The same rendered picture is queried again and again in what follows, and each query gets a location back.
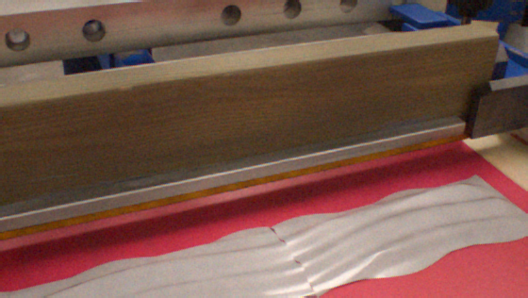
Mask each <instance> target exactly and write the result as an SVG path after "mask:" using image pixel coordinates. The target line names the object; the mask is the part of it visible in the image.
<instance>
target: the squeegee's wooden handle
mask: <svg viewBox="0 0 528 298"><path fill-rule="evenodd" d="M499 45H500V41H499V35H498V34H497V32H496V30H492V29H491V28H489V27H486V26H485V25H482V24H471V25H460V26H454V27H451V26H448V27H442V28H436V29H429V30H418V31H411V32H405V33H399V34H395V33H392V34H387V35H381V36H374V37H368V38H367V37H362V38H356V39H349V40H343V41H327V42H320V43H313V44H308V45H301V46H289V47H282V48H276V49H270V50H263V51H256V52H244V53H238V54H232V55H226V56H219V57H214V58H196V59H190V60H183V61H177V62H171V63H164V64H158V65H152V66H140V67H134V68H128V69H121V70H115V71H109V72H102V73H97V74H83V75H73V76H67V77H62V78H55V79H49V80H43V81H37V82H31V83H25V84H13V85H6V86H2V87H0V207H1V206H5V205H9V204H13V203H14V204H17V203H21V202H24V201H29V200H33V199H41V198H44V197H48V196H52V195H57V194H64V193H68V192H72V191H77V190H84V189H92V188H96V187H101V186H105V185H108V184H117V183H121V182H124V181H128V180H133V179H137V178H144V177H149V176H153V175H157V174H165V173H172V172H177V171H181V170H186V169H189V168H194V167H202V166H206V165H210V164H214V163H219V162H223V161H231V160H235V159H239V158H244V157H250V156H255V155H263V154H268V153H271V152H275V151H280V150H284V149H288V148H297V147H301V146H305V145H309V144H313V143H317V142H326V141H333V140H337V139H341V138H346V137H353V136H357V135H362V134H366V133H370V132H374V131H378V130H386V129H391V128H395V127H399V126H403V125H412V124H418V123H422V122H427V121H431V120H438V119H443V118H447V117H451V116H454V115H456V116H457V117H458V118H459V119H461V120H462V121H464V122H466V124H467V123H468V120H469V117H470V112H471V104H472V101H473V98H474V94H475V91H476V89H477V88H480V87H481V86H483V85H485V84H486V83H488V82H490V80H491V77H492V74H493V71H494V64H495V61H496V57H497V55H498V48H499Z"/></svg>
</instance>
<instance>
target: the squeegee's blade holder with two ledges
mask: <svg viewBox="0 0 528 298"><path fill-rule="evenodd" d="M465 126H466V122H464V121H462V120H461V119H459V118H458V117H457V116H456V115H454V116H451V117H447V118H443V119H438V120H431V121H427V122H422V123H418V124H412V125H403V126H399V127H395V128H391V129H386V130H378V131H374V132H370V133H366V134H362V135H357V136H353V137H346V138H341V139H337V140H333V141H326V142H317V143H313V144H309V145H305V146H301V147H297V148H288V149H284V150H280V151H275V152H271V153H268V154H263V155H255V156H250V157H244V158H239V159H235V160H231V161H223V162H219V163H214V164H210V165H206V166H202V167H194V168H189V169H186V170H181V171H177V172H172V173H165V174H157V175H153V176H149V177H144V178H137V179H133V180H128V181H124V182H121V183H117V184H108V185H105V186H101V187H96V188H92V189H84V190H77V191H72V192H68V193H64V194H57V195H52V196H48V197H44V198H41V199H33V200H29V201H24V202H21V203H17V204H14V203H13V204H9V205H5V206H1V207H0V233H3V232H6V231H9V230H16V229H21V228H25V227H28V226H31V225H40V224H46V223H50V222H52V221H54V222H57V221H61V220H64V219H68V218H73V217H79V216H83V215H87V214H91V213H94V212H102V211H106V210H110V209H113V208H117V207H128V206H132V205H135V204H138V203H143V202H150V201H155V200H157V199H161V198H166V197H173V196H177V195H181V194H184V193H189V192H193V191H200V190H206V189H211V188H215V187H219V186H226V185H230V184H234V183H238V182H242V181H245V180H249V179H257V178H261V177H265V176H268V175H273V174H283V173H287V172H291V171H295V170H299V169H303V168H306V167H315V166H318V165H323V164H326V163H329V162H334V161H338V160H345V159H349V158H352V157H360V156H363V155H371V154H375V153H379V152H383V151H387V150H390V149H398V148H402V147H406V146H409V145H413V144H417V143H421V142H428V141H434V140H438V139H443V138H450V137H453V136H458V135H461V134H463V132H464V129H465Z"/></svg>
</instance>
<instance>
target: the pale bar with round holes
mask: <svg viewBox="0 0 528 298"><path fill-rule="evenodd" d="M446 2H447V0H0V69H2V68H7V67H15V66H22V65H27V64H34V63H41V62H47V61H54V60H62V59H74V58H86V57H93V56H99V55H105V54H113V53H120V52H125V51H133V50H140V49H152V48H159V47H166V46H173V45H180V44H186V43H193V42H199V41H219V40H226V39H233V38H239V37H246V36H254V35H260V34H273V33H280V32H287V31H293V30H300V29H314V28H321V27H328V26H334V25H354V24H360V23H366V22H381V21H386V20H393V19H401V18H398V17H397V16H395V15H394V14H392V13H391V12H389V7H392V6H400V5H406V4H414V3H418V4H421V5H422V6H424V7H426V8H428V9H431V10H433V11H442V12H443V13H445V10H446V6H447V3H446ZM92 20H96V21H95V22H94V23H93V24H92V25H88V26H84V25H85V24H86V22H87V21H92ZM14 28H20V29H23V30H24V31H23V32H21V33H19V34H13V33H10V32H9V31H10V30H11V29H14Z"/></svg>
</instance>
